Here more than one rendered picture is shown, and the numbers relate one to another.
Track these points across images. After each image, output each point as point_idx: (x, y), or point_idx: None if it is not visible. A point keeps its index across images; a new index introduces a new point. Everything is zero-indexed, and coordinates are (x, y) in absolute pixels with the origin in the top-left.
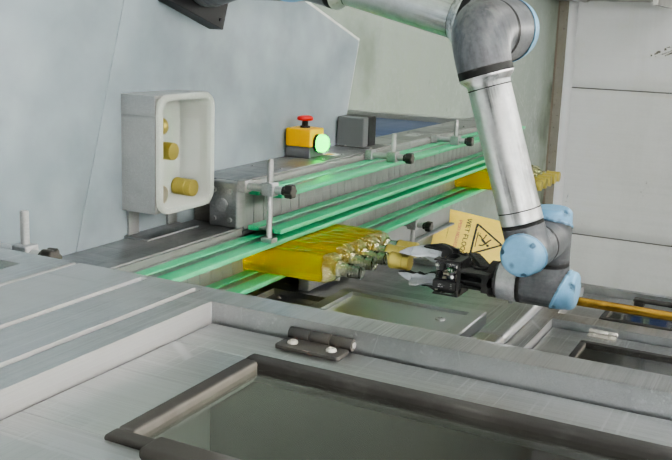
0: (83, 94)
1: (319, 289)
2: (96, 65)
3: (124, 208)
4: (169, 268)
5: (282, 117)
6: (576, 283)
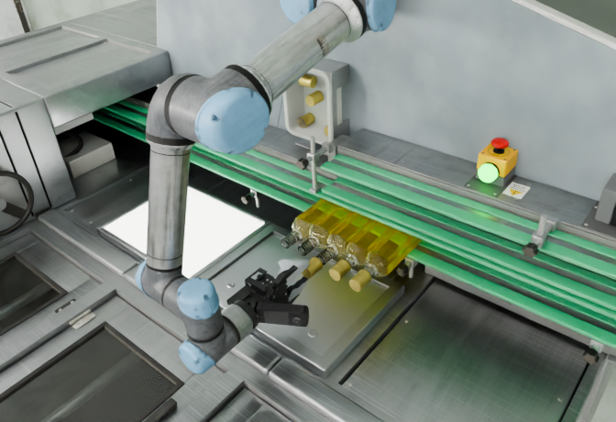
0: None
1: (445, 283)
2: (283, 30)
3: None
4: (258, 157)
5: (489, 130)
6: (181, 352)
